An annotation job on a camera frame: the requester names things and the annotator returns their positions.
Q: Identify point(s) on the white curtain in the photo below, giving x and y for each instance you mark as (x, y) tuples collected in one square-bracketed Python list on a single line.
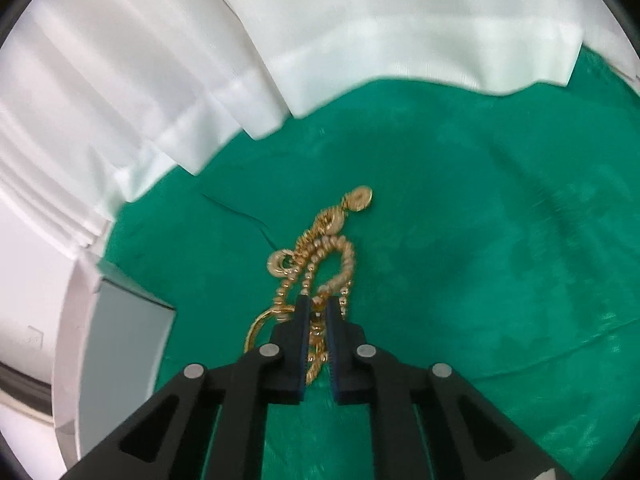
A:
[(100, 98)]

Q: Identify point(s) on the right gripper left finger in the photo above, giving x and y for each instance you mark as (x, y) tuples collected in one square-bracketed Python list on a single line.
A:
[(208, 423)]

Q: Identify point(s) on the green cloth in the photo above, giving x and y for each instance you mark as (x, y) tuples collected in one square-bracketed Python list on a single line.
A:
[(502, 239)]

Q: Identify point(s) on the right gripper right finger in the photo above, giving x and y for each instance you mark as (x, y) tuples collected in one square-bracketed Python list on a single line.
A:
[(427, 423)]

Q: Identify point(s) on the white cardboard box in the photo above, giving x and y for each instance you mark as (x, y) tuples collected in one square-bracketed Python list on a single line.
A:
[(111, 338)]

